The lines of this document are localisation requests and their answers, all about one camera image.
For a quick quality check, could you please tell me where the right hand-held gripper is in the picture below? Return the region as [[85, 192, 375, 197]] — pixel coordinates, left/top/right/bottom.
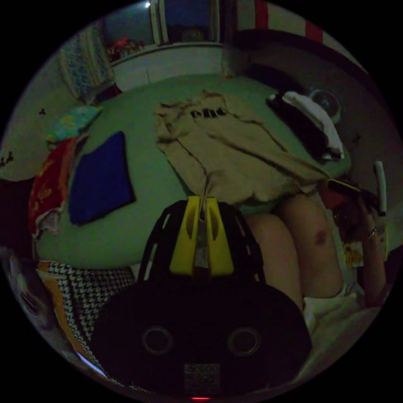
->
[[321, 178, 380, 222]]

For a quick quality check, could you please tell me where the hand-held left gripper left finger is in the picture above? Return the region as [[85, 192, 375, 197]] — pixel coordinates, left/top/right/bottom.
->
[[169, 195, 201, 275]]

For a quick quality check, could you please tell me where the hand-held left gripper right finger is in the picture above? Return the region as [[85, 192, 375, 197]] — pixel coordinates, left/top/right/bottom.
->
[[205, 196, 236, 275]]

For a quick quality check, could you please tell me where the skin-colored short sleeve shirt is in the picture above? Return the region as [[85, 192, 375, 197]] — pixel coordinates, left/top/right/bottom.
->
[[153, 89, 330, 221]]

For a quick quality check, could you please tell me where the person's right forearm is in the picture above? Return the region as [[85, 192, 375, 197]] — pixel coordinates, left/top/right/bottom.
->
[[359, 238, 390, 309]]

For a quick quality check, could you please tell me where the person's right hand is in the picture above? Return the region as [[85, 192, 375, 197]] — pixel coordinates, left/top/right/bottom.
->
[[333, 201, 384, 245]]

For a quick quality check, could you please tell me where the person's body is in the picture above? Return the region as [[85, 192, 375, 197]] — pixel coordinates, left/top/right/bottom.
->
[[245, 188, 391, 335]]

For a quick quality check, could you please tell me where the pile of clothes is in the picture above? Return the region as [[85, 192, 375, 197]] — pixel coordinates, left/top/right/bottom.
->
[[266, 91, 345, 162]]

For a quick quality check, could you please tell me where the bed with green sheet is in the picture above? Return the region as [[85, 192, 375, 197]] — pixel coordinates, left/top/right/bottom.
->
[[32, 73, 353, 272]]

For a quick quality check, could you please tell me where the houndstooth patterned cloth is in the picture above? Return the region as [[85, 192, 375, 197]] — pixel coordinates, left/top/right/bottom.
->
[[37, 262, 141, 383]]

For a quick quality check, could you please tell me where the blue folded garment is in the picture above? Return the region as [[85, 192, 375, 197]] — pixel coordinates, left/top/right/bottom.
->
[[68, 131, 136, 226]]

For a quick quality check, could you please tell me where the red printed blanket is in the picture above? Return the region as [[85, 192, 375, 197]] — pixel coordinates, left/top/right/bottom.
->
[[29, 135, 91, 238]]

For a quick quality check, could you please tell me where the pillow with colourful print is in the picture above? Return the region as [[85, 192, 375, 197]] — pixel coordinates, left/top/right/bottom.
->
[[46, 105, 104, 144]]

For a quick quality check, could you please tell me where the patterned curtain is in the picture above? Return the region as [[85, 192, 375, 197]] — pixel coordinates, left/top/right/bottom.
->
[[58, 27, 115, 103]]

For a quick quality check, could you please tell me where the window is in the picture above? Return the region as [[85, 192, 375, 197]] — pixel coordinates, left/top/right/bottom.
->
[[149, 0, 222, 45]]

